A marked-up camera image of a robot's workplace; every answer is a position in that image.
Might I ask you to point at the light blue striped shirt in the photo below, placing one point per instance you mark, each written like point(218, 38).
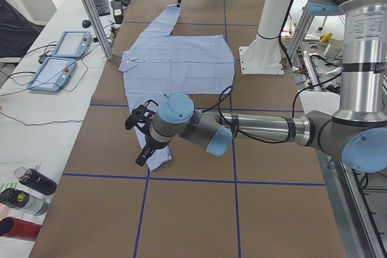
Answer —
point(169, 69)

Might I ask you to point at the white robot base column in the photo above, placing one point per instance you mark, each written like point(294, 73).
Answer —
point(263, 55)

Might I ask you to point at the black keyboard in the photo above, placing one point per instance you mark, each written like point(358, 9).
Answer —
point(102, 7)

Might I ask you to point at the black computer mouse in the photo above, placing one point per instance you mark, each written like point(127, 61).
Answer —
point(86, 23)

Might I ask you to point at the black water bottle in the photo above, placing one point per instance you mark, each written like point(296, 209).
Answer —
point(33, 179)

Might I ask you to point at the upper blue teach pendant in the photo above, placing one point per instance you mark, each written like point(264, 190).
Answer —
point(72, 44)

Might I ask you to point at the blue teach pendant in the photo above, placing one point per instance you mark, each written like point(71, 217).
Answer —
point(72, 44)
point(53, 74)

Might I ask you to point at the lower blue teach pendant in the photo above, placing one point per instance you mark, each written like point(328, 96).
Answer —
point(53, 74)

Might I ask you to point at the clear bottle green latch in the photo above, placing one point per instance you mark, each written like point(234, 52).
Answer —
point(23, 201)

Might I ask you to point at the red water bottle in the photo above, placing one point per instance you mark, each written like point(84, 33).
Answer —
point(19, 229)

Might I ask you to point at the white square container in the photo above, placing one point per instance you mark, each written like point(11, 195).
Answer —
point(333, 48)

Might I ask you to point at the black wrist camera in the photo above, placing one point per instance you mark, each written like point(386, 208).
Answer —
point(141, 117)

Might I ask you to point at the aluminium frame post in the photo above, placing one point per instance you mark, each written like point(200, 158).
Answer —
point(98, 28)

